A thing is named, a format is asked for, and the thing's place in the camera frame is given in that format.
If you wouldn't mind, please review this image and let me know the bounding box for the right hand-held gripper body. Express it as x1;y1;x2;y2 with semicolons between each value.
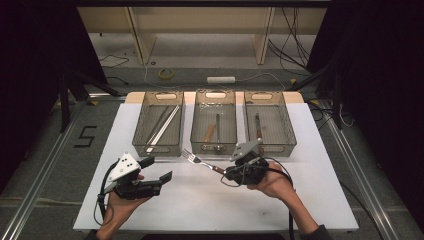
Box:
229;138;270;186

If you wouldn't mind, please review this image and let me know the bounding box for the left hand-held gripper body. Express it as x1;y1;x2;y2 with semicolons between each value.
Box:
107;152;163;201

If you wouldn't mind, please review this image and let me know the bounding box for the brown-handled knife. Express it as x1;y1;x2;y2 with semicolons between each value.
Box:
181;148;228;176

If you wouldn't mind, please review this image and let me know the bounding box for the white chopstick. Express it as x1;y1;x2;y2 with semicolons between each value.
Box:
145;105;179;154
148;105;182;154

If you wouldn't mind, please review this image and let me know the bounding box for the wooden-handled clear spoon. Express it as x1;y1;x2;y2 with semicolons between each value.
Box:
200;123;217;150

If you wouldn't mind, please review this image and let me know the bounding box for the grey mesh basket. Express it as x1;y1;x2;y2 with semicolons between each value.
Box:
131;91;185;158
190;89;238;156

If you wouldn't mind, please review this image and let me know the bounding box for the wooden-handled metal knife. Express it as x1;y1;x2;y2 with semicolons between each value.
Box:
254;112;265;155

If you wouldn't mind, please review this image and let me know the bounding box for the metal spoon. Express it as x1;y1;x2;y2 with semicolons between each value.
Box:
214;113;224;153

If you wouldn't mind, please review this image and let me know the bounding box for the grey transparent plastic bin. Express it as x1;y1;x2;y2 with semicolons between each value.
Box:
243;90;298;158

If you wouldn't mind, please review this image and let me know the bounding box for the person's right hand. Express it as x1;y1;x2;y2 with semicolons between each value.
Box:
247;163;296;201

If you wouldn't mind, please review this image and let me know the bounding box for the person's left hand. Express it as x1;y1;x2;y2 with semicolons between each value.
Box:
101;192;151;231

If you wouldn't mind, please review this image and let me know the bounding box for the black metal stand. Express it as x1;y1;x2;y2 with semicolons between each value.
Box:
286;63;344;130
58;68;122;134

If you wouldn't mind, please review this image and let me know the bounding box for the yellow tape roll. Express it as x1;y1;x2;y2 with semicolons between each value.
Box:
157;68;175;81

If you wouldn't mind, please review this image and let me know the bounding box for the white power strip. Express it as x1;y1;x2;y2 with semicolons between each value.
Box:
206;76;237;85

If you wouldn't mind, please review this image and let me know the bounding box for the beige wooden desk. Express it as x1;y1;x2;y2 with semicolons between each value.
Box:
77;6;328;66

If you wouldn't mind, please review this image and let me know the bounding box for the black curtain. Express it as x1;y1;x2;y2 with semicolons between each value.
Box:
0;0;108;193
306;0;424;223

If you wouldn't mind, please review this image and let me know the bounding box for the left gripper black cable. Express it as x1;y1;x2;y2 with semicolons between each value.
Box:
93;161;120;227

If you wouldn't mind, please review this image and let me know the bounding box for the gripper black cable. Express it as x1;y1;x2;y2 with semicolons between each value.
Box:
93;161;120;227
220;156;296;240

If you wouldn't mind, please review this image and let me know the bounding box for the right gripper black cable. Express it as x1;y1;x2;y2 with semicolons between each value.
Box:
220;156;296;240

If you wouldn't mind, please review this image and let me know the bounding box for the short metal floor rail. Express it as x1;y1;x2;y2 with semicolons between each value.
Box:
85;93;129;101

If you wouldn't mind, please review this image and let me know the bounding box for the tangle of floor cables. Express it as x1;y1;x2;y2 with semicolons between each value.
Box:
306;98;355;130

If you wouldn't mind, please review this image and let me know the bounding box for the white power cable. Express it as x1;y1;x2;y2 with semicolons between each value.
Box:
143;59;287;92

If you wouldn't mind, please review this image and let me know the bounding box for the thin black floor cable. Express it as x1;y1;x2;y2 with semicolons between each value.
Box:
99;54;130;69

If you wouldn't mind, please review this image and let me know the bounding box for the thick black floor cable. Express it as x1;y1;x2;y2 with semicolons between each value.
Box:
339;181;385;240

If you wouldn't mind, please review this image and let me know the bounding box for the bundle of black cables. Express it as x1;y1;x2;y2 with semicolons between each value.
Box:
268;7;311;69

